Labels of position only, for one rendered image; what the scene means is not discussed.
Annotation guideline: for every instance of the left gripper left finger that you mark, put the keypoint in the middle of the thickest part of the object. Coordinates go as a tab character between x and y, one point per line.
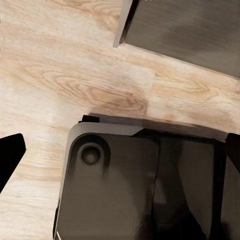
12	149

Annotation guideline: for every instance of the dishwasher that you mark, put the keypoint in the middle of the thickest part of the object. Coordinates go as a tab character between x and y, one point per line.
205	33

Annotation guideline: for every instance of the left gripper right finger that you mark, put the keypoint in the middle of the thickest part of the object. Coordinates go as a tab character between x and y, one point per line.
232	149

